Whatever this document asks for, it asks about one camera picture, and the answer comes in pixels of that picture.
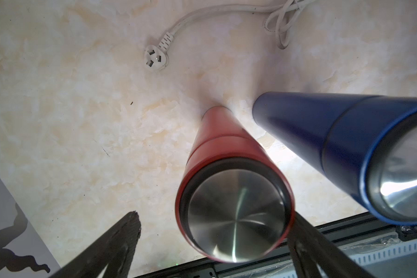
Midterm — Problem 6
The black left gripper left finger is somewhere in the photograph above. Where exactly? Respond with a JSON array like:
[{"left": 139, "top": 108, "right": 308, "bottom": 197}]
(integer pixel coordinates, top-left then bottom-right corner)
[{"left": 51, "top": 212, "right": 141, "bottom": 278}]

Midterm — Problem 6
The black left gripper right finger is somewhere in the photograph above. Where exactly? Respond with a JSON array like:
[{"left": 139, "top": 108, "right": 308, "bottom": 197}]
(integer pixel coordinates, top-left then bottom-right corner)
[{"left": 287, "top": 212, "right": 373, "bottom": 278}]

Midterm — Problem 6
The red thermos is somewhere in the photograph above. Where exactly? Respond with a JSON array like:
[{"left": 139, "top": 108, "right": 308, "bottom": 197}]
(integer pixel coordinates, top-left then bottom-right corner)
[{"left": 175, "top": 106, "right": 295, "bottom": 264}]

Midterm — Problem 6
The dark blue thermos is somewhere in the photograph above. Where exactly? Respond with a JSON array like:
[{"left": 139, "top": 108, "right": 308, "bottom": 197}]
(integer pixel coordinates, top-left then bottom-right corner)
[{"left": 253, "top": 92, "right": 417, "bottom": 225}]

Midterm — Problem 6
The white slotted cable duct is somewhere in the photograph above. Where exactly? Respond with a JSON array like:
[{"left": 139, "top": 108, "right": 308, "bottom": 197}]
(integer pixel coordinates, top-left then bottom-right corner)
[{"left": 220, "top": 232, "right": 417, "bottom": 278}]

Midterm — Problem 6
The white toaster power cord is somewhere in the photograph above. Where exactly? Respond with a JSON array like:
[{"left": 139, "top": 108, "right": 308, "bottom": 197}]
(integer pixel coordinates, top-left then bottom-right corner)
[{"left": 144, "top": 0, "right": 317, "bottom": 73}]

